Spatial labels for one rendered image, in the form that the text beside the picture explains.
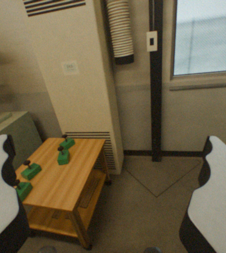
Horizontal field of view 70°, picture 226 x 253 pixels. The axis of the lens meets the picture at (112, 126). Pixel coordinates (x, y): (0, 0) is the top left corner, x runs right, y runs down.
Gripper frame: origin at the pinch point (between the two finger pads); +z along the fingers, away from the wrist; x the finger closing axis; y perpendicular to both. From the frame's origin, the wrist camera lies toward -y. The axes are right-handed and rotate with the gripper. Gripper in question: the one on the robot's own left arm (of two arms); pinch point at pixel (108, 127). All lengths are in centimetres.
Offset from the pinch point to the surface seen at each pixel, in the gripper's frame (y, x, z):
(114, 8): -21, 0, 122
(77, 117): 59, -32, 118
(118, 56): 9, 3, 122
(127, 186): 123, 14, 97
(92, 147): 74, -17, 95
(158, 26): -10, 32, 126
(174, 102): 49, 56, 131
